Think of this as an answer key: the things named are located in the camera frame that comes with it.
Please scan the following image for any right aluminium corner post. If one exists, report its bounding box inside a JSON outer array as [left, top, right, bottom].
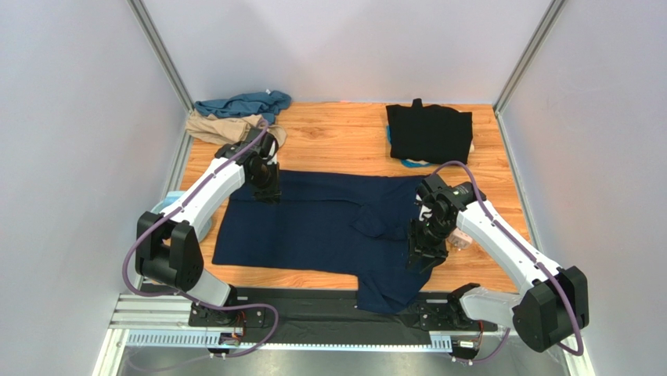
[[493, 0, 568, 115]]

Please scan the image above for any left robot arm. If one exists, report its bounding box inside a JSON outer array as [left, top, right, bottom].
[[132, 134, 280, 309]]

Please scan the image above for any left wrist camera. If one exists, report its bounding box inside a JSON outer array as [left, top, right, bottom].
[[244, 128, 279, 161]]

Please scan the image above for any folded black t shirt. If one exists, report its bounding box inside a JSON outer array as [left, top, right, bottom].
[[386, 98, 474, 165]]

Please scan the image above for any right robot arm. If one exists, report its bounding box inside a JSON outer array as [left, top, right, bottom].
[[406, 175, 589, 354]]

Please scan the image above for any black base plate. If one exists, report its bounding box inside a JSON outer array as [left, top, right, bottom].
[[176, 287, 503, 347]]

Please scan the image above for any left aluminium corner post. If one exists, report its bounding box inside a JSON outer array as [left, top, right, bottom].
[[127, 0, 193, 113]]

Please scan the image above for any aluminium front rail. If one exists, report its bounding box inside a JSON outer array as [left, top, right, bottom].
[[92, 294, 597, 376]]

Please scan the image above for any teal blue t shirt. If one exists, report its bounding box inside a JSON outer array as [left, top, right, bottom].
[[193, 90, 292, 125]]

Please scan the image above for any beige t shirt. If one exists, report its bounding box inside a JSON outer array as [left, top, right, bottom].
[[186, 110, 266, 145]]

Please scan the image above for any white cube adapter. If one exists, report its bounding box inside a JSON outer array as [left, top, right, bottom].
[[446, 229, 474, 251]]

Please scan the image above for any navy blue t shirt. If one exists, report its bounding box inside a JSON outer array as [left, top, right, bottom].
[[212, 171, 431, 314]]

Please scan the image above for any light blue round device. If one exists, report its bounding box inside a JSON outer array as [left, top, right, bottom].
[[150, 190, 213, 240]]

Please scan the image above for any aluminium corner post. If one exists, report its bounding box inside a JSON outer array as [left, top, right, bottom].
[[493, 0, 568, 115], [127, 0, 193, 113]]

